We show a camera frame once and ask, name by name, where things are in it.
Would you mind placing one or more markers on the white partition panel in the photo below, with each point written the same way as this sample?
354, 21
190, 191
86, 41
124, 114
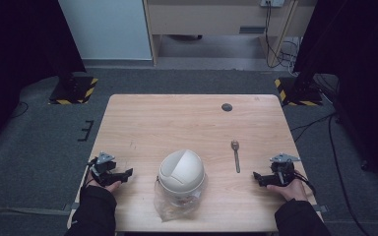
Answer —
106, 29

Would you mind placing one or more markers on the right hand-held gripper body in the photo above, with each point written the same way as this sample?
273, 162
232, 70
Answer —
283, 170

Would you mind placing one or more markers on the dark curtain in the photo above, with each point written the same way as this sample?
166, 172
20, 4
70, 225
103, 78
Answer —
357, 49
23, 42

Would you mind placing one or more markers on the striped black stand base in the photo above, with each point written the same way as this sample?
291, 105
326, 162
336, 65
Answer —
74, 91
300, 93

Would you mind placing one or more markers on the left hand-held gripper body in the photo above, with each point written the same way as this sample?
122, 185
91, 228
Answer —
102, 168

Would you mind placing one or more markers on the metal spoon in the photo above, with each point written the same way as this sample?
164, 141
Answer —
236, 159

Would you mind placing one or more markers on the person's right hand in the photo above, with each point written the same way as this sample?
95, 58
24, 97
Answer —
291, 191

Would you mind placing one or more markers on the grey power strip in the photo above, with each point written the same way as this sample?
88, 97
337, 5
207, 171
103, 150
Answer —
271, 2

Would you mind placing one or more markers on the clear plastic bag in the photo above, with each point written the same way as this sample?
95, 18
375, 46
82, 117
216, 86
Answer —
169, 209

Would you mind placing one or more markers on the person's left hand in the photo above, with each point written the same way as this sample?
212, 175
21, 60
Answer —
113, 188

